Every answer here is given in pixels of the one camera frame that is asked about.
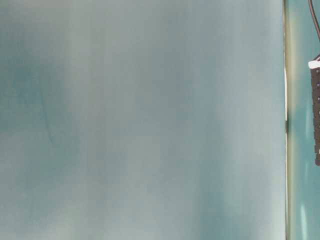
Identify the black USB hub strip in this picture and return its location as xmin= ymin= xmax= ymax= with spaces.
xmin=308 ymin=55 xmax=320 ymax=166

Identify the black USB cable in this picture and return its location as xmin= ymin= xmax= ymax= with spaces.
xmin=307 ymin=0 xmax=320 ymax=41

